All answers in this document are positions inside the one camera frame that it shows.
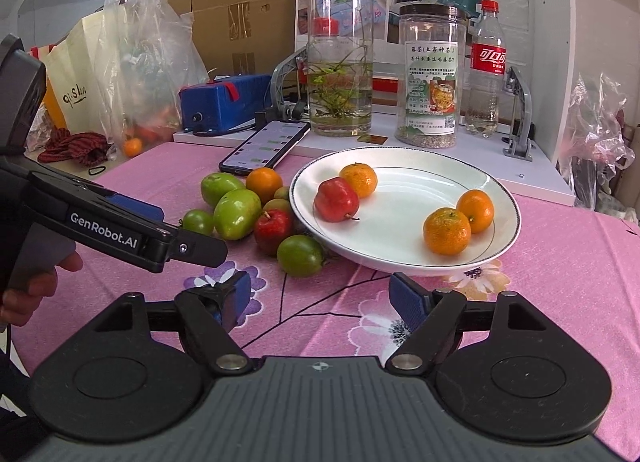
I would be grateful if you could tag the red apple on plate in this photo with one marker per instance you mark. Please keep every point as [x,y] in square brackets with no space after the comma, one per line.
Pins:
[336,200]

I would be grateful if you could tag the clear plastic jar with label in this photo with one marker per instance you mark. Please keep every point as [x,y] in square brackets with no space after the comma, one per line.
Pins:
[432,43]

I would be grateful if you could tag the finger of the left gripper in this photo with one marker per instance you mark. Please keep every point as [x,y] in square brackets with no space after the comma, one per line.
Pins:
[199,250]

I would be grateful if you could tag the clear plastic bag with fruit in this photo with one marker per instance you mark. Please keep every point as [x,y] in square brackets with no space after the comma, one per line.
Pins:
[145,57]

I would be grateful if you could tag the small kiwi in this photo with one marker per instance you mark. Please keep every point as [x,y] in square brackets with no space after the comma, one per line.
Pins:
[281,193]
[278,204]

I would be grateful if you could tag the person's left hand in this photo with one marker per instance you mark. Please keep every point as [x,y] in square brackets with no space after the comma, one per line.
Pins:
[19,304]

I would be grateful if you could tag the grey clamp left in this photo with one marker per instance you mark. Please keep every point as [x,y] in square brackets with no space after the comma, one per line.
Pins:
[288,99]

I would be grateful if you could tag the blue power box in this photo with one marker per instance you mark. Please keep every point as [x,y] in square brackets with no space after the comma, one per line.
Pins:
[217,107]

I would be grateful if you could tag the clear bottle red cap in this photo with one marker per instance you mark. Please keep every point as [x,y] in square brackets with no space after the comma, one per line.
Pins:
[323,39]

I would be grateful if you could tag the white ceramic plate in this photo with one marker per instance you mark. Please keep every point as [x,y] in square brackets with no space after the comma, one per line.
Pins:
[386,234]

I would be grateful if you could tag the large front mandarin on plate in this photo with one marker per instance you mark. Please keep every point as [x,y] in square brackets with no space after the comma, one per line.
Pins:
[447,232]

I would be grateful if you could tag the black smartphone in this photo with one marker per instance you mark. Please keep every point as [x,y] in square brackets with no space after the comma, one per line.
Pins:
[264,148]

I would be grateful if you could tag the cream tote bag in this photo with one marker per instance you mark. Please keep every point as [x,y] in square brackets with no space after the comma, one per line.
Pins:
[73,97]

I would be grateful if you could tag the large green apple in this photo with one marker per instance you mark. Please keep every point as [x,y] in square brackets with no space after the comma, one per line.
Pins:
[236,213]

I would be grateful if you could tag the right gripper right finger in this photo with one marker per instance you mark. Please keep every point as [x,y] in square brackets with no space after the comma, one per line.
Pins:
[433,320]

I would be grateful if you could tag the mandarin beside red apple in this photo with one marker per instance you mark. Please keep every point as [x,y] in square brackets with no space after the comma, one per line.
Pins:
[361,177]

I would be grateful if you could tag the cola bottle red label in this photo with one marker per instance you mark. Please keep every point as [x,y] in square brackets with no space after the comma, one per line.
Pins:
[487,69]

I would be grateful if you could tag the pink floral tablecloth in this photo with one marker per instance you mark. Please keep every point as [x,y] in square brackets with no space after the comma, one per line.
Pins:
[578,267]

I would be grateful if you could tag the small round green fruit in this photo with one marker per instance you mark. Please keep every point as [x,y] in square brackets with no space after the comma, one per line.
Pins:
[198,221]

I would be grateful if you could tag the white board platform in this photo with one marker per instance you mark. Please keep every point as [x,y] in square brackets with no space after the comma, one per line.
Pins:
[536,179]

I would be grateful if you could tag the tall glass vase with plant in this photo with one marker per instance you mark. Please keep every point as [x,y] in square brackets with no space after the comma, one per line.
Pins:
[340,91]

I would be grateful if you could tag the red mesh bag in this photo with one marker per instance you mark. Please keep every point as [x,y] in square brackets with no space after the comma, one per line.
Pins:
[88,149]

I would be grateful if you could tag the crumpled clear plastic bag right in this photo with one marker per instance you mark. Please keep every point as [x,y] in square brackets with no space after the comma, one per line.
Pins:
[593,149]

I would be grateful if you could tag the round green fruit front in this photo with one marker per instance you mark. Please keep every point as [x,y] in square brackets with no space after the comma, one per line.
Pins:
[300,256]

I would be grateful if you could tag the grey clamp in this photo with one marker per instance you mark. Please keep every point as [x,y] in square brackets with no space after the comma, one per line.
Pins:
[288,99]
[519,143]

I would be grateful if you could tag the large orange on table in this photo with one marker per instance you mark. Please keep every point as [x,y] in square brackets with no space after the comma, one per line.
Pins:
[265,182]

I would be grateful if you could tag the gold card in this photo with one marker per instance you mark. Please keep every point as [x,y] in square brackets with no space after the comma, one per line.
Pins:
[372,139]

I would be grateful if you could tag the cardboard box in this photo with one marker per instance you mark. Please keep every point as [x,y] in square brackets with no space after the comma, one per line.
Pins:
[241,36]

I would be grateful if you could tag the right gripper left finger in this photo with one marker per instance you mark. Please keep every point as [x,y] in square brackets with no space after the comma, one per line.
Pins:
[207,315]

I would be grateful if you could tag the small kiwi front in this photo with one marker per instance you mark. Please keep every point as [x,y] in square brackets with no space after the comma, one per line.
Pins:
[278,204]

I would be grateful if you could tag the red apple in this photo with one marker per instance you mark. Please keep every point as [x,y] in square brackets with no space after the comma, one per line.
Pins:
[271,229]
[336,200]

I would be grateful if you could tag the grey clamp right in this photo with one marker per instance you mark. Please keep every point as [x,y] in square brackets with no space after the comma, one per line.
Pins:
[519,143]

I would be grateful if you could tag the elongated green fruit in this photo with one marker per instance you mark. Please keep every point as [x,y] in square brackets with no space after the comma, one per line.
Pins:
[215,186]

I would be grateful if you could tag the white shelf unit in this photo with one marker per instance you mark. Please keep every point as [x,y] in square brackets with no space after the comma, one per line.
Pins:
[554,47]

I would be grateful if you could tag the back right mandarin on plate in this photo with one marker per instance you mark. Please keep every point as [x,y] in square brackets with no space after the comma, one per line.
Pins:
[478,208]

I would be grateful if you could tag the small kiwi back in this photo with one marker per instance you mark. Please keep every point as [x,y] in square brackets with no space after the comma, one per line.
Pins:
[281,193]

